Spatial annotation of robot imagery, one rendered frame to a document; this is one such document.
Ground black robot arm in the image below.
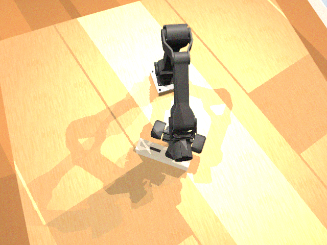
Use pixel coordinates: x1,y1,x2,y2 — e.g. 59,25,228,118
154,23,197,162

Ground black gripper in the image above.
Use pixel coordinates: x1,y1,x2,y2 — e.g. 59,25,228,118
151,120,206,154

